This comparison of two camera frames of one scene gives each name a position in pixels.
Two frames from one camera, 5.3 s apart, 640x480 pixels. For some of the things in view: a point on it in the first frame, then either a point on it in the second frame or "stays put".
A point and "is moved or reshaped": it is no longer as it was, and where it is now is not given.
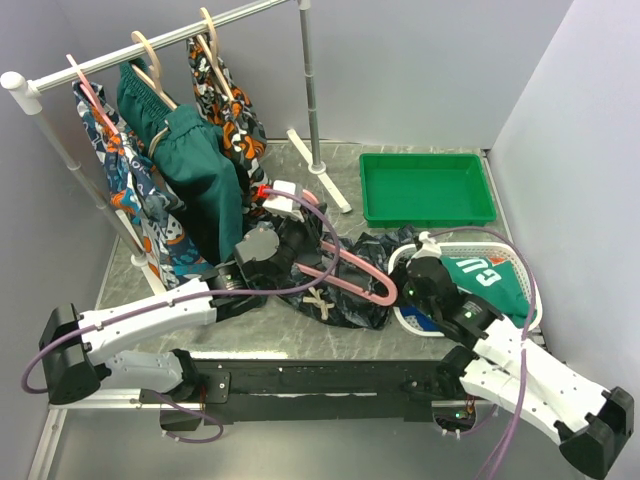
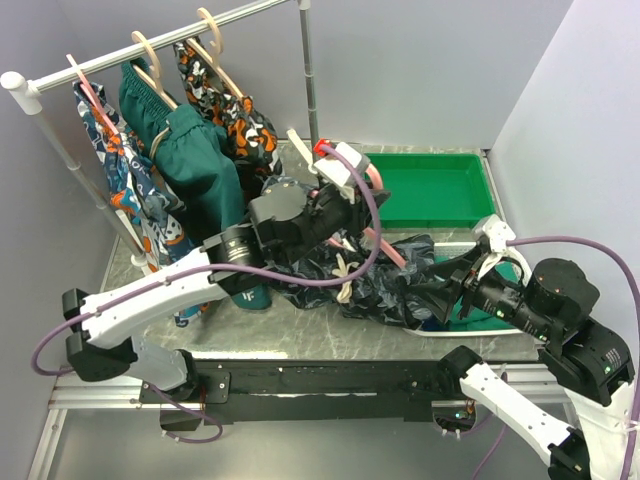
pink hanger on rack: x=93 y=98 stays put
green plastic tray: x=425 y=190 stays put
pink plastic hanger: x=356 y=260 -> x=369 y=232
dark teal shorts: x=193 y=157 stays put
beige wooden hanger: x=153 y=76 stays put
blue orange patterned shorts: x=136 y=189 stays put
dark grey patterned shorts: x=349 y=307 is moved or reshaped
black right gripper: x=400 y=275 -> x=464 y=272
